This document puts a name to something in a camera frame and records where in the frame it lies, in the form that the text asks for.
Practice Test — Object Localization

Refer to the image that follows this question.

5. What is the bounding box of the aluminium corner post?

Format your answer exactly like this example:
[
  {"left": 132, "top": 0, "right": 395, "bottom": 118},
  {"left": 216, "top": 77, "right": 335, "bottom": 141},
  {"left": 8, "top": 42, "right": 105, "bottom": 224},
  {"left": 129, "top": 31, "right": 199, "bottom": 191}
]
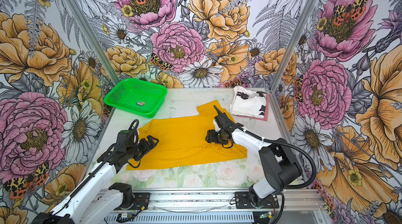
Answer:
[
  {"left": 64, "top": 0, "right": 120, "bottom": 85},
  {"left": 269, "top": 0, "right": 331, "bottom": 92}
]

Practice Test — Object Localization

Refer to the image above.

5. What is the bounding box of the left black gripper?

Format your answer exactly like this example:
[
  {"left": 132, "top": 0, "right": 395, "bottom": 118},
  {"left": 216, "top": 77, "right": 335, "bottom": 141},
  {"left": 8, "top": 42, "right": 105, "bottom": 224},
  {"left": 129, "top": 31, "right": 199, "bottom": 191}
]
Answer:
[{"left": 127, "top": 135, "right": 159, "bottom": 162}]

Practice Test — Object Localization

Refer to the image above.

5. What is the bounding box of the white black folded t-shirt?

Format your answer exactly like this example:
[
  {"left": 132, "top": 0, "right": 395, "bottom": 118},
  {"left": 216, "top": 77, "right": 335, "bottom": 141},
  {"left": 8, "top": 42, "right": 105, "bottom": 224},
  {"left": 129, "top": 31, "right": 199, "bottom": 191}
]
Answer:
[{"left": 229, "top": 86, "right": 268, "bottom": 119}]

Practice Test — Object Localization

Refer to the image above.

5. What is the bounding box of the yellow t-shirt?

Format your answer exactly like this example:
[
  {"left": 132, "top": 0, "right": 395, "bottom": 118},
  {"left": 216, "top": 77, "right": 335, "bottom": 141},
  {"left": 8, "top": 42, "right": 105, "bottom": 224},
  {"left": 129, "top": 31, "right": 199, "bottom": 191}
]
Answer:
[{"left": 127, "top": 100, "right": 247, "bottom": 171}]

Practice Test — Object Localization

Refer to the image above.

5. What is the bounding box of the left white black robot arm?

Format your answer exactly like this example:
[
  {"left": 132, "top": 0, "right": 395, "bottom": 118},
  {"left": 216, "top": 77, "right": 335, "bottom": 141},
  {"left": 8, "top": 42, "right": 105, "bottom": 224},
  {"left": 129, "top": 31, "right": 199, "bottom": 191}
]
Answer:
[{"left": 33, "top": 119, "right": 159, "bottom": 224}]

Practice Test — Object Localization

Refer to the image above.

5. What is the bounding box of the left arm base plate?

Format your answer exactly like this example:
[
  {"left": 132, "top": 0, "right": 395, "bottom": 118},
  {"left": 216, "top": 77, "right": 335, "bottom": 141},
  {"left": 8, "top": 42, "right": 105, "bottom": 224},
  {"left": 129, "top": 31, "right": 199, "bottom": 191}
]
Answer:
[{"left": 115, "top": 192, "right": 151, "bottom": 211}]

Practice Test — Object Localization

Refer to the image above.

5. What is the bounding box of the left aluminium corner post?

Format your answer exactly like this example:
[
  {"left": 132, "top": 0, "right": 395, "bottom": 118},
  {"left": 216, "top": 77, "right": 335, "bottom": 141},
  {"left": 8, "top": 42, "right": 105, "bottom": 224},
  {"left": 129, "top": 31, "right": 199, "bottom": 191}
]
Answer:
[{"left": 64, "top": 0, "right": 120, "bottom": 85}]

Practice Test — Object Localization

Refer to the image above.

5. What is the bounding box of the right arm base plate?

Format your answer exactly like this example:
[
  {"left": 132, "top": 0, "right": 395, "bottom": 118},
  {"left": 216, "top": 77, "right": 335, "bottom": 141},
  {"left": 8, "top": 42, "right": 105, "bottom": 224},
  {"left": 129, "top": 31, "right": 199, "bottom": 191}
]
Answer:
[{"left": 234, "top": 191, "right": 280, "bottom": 209}]

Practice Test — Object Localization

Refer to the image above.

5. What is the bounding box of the white vented cable duct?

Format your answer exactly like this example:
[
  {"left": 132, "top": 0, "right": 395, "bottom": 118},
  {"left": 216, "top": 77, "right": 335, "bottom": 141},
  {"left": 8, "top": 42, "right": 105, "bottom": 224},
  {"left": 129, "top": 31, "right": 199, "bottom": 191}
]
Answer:
[{"left": 100, "top": 211, "right": 254, "bottom": 224}]

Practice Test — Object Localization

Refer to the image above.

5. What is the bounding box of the green plastic basket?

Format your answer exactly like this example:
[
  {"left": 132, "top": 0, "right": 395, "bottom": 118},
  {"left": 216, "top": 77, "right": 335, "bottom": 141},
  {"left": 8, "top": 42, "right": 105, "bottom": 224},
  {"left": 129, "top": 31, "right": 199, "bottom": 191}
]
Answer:
[{"left": 104, "top": 78, "right": 167, "bottom": 118}]

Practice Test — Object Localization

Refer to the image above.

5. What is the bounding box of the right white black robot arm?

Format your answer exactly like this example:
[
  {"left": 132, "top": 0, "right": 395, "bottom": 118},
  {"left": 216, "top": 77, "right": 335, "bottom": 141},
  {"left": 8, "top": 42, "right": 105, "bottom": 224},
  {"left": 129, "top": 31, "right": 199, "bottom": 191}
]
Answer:
[{"left": 206, "top": 106, "right": 317, "bottom": 207}]

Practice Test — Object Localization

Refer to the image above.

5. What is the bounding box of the right aluminium corner post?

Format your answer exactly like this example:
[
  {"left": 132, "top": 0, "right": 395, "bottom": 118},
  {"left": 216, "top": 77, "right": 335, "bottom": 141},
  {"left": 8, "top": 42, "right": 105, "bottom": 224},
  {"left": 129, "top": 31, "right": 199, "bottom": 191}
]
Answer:
[{"left": 269, "top": 0, "right": 331, "bottom": 92}]

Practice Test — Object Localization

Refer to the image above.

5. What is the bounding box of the aluminium front rail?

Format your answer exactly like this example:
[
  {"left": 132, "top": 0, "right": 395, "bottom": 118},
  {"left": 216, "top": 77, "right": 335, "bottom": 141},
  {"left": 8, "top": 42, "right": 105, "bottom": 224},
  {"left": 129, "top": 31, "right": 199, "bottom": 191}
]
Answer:
[{"left": 56, "top": 188, "right": 324, "bottom": 215}]

